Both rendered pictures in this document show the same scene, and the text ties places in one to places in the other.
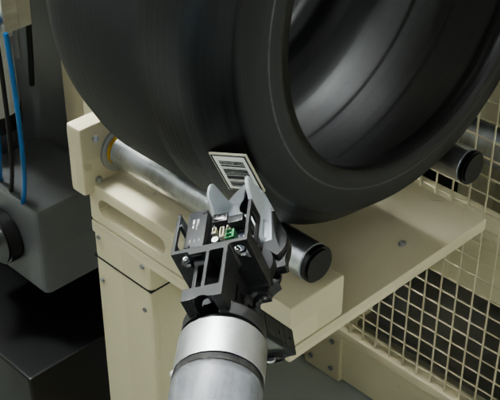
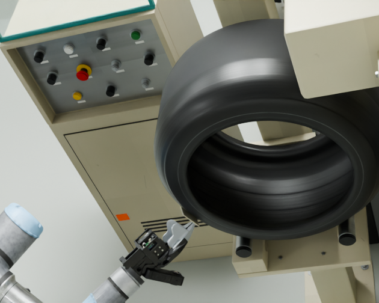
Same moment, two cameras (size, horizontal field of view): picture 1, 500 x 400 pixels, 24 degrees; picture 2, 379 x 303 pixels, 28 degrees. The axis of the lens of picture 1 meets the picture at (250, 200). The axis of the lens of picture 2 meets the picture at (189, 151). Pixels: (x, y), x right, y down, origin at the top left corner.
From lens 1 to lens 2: 160 cm
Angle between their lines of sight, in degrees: 52
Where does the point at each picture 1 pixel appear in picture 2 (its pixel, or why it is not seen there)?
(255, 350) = (125, 285)
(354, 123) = (323, 194)
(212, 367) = (107, 284)
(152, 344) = not seen: hidden behind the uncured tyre
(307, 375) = not seen: outside the picture
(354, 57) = (348, 162)
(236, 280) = (140, 260)
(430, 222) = (346, 249)
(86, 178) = not seen: hidden behind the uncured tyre
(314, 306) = (246, 265)
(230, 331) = (120, 276)
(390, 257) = (312, 257)
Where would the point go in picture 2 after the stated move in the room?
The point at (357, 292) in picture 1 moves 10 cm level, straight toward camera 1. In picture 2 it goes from (283, 265) to (255, 287)
